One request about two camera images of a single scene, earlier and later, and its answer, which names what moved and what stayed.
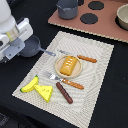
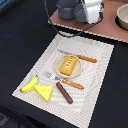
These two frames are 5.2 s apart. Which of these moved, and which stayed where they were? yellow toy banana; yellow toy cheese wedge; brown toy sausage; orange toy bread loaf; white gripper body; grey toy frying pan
Moved: grey toy frying pan; white gripper body
Stayed: yellow toy banana; yellow toy cheese wedge; orange toy bread loaf; brown toy sausage
